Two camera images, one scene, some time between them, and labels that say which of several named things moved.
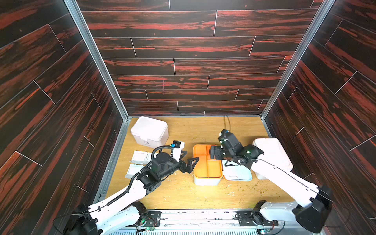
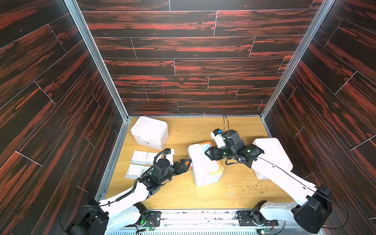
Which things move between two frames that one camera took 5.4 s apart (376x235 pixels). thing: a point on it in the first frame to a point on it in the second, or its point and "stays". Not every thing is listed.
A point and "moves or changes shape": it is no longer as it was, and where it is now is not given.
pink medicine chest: x=150 y=132 stays
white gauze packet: x=133 y=169 stays
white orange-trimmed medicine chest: x=210 y=172 moves or changes shape
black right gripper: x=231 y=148 stays
